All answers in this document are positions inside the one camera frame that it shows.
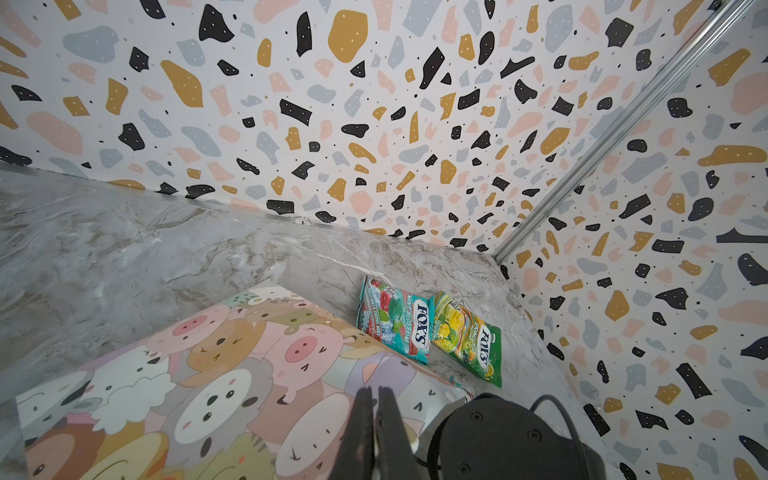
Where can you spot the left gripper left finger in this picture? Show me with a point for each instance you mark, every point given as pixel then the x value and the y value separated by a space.
pixel 355 459

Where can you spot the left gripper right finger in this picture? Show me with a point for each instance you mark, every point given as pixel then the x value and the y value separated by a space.
pixel 395 458

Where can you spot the white paper gift bag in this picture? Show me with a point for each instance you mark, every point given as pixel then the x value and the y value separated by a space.
pixel 259 386

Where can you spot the red green Fox's candy bag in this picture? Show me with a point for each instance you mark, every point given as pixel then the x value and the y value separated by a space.
pixel 397 318

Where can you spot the yellow green Fox's candy bag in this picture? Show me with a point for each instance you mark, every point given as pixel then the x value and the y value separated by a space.
pixel 468 339

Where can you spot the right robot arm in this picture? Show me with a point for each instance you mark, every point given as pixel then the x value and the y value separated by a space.
pixel 493 438

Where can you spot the right corner aluminium post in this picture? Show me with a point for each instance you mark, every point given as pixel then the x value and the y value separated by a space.
pixel 667 78

